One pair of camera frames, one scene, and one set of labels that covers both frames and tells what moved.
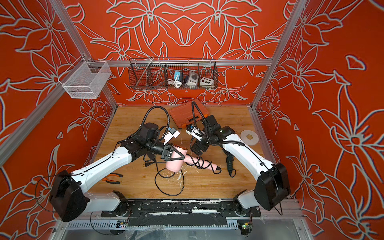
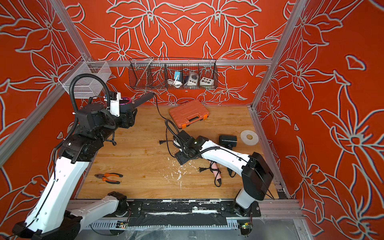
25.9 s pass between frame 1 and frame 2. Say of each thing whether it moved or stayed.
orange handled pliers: stayed
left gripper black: moved
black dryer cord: moved
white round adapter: stayed
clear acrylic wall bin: stayed
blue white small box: stayed
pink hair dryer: moved
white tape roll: stayed
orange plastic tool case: stayed
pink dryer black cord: moved
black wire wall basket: stayed
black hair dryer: moved
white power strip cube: stayed
